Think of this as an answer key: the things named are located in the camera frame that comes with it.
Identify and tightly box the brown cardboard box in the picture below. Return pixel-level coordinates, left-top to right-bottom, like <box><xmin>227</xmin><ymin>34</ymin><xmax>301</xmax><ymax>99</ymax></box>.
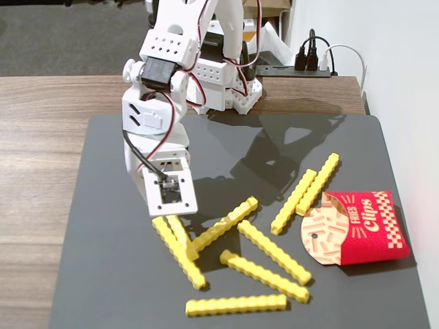
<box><xmin>241</xmin><ymin>0</ymin><xmax>293</xmax><ymax>17</ymax></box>

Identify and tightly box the white usb plug cable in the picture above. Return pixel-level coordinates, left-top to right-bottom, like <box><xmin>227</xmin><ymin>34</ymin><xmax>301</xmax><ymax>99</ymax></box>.
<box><xmin>320</xmin><ymin>43</ymin><xmax>367</xmax><ymax>102</ymax></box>

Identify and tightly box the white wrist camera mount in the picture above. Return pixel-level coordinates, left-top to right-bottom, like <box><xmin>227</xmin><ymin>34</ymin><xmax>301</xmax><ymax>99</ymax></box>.
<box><xmin>141</xmin><ymin>166</ymin><xmax>200</xmax><ymax>217</ymax></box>

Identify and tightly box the yellow crinkle plastic fry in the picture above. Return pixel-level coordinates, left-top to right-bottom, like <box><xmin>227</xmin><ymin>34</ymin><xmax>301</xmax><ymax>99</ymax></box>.
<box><xmin>152</xmin><ymin>215</ymin><xmax>207</xmax><ymax>289</ymax></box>
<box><xmin>185</xmin><ymin>293</ymin><xmax>288</xmax><ymax>317</ymax></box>
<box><xmin>219</xmin><ymin>249</ymin><xmax>311</xmax><ymax>304</ymax></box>
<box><xmin>189</xmin><ymin>195</ymin><xmax>259</xmax><ymax>254</ymax></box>
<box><xmin>270</xmin><ymin>168</ymin><xmax>318</xmax><ymax>236</ymax></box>
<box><xmin>295</xmin><ymin>152</ymin><xmax>341</xmax><ymax>217</ymax></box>
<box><xmin>166</xmin><ymin>215</ymin><xmax>200</xmax><ymax>262</ymax></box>
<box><xmin>237</xmin><ymin>219</ymin><xmax>313</xmax><ymax>286</ymax></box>

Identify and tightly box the black camera cable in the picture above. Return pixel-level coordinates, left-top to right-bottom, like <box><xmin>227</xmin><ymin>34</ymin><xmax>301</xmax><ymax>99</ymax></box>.
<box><xmin>122</xmin><ymin>130</ymin><xmax>169</xmax><ymax>184</ymax></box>

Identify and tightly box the dark grey textured mat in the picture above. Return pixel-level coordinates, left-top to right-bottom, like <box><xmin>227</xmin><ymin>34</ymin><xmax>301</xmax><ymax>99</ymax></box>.
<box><xmin>47</xmin><ymin>114</ymin><xmax>431</xmax><ymax>329</ymax></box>

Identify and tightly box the black usb plug cable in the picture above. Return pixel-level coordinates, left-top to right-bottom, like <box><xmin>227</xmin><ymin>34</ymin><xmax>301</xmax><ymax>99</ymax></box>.
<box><xmin>294</xmin><ymin>29</ymin><xmax>317</xmax><ymax>71</ymax></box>
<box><xmin>306</xmin><ymin>36</ymin><xmax>339</xmax><ymax>75</ymax></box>

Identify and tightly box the red fries clips carton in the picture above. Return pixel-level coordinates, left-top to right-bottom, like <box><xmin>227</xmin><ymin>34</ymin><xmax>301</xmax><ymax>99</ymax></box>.
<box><xmin>300</xmin><ymin>189</ymin><xmax>412</xmax><ymax>267</ymax></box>

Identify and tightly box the red servo wire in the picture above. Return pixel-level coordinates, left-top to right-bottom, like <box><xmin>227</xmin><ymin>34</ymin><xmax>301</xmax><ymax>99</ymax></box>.
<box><xmin>137</xmin><ymin>91</ymin><xmax>178</xmax><ymax>172</ymax></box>

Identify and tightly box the black power strip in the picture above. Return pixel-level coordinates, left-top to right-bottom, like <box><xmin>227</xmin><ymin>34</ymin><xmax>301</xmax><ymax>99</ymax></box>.
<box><xmin>256</xmin><ymin>64</ymin><xmax>332</xmax><ymax>79</ymax></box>

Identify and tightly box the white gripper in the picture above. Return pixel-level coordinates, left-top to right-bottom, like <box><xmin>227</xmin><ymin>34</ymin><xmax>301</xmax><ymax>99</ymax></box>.
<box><xmin>123</xmin><ymin>122</ymin><xmax>191</xmax><ymax>199</ymax></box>

